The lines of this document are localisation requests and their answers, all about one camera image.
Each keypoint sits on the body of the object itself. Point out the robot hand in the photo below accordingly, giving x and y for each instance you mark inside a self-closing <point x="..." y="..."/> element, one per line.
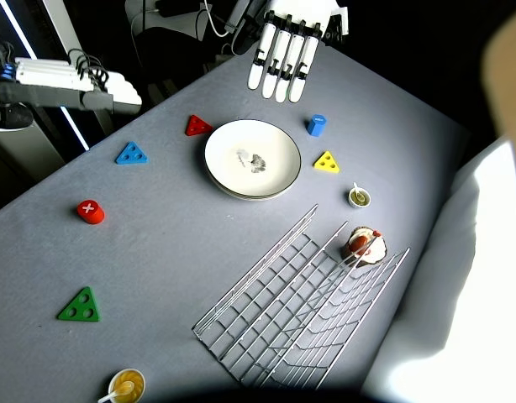
<point x="52" y="77"/>
<point x="283" y="50"/>

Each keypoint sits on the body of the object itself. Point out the white light strip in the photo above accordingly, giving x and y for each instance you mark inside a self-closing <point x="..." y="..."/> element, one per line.
<point x="14" y="25"/>

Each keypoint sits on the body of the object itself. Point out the blue hexagonal block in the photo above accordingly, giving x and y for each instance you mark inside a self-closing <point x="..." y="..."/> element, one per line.
<point x="317" y="126"/>

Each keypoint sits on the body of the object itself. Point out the blue triangle block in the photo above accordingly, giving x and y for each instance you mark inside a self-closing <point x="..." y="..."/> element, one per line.
<point x="132" y="156"/>

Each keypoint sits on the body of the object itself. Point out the red triangle block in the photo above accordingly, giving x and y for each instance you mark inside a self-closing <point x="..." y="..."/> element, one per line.
<point x="198" y="126"/>

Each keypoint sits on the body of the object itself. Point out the yellow triangle block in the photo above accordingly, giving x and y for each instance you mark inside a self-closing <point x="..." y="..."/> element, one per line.
<point x="327" y="164"/>

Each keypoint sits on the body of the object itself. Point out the red cylinder with white cross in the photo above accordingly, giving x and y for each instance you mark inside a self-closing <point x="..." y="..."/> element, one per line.
<point x="91" y="212"/>

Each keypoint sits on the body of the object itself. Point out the small white spoon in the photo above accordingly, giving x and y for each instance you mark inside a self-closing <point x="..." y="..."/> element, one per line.
<point x="119" y="391"/>
<point x="358" y="192"/>

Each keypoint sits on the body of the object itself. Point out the small bowl green soup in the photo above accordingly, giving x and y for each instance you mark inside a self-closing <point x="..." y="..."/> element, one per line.
<point x="365" y="200"/>

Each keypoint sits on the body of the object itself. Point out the grey table cloth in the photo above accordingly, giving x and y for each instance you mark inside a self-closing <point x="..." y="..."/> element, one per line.
<point x="157" y="252"/>

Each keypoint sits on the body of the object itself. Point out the toy cupcake with strawberries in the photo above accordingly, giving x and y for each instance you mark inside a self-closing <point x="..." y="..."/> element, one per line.
<point x="365" y="249"/>

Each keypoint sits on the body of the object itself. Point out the beige blurry panel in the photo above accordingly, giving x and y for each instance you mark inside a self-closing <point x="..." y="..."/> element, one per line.
<point x="510" y="63"/>

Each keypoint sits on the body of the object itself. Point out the green triangle block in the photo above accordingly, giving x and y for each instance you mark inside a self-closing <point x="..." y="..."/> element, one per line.
<point x="82" y="311"/>

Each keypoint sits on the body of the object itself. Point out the white sheet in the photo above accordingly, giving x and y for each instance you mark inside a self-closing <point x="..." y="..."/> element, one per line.
<point x="472" y="273"/>

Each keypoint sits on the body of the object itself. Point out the small bowl yellow soup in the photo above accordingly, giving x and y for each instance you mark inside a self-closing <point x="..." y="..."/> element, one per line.
<point x="134" y="380"/>

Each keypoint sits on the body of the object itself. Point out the white post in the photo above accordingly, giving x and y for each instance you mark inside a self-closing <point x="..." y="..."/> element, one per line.
<point x="60" y="25"/>

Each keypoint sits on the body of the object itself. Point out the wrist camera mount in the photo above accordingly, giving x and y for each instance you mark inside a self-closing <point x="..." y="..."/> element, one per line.
<point x="340" y="21"/>

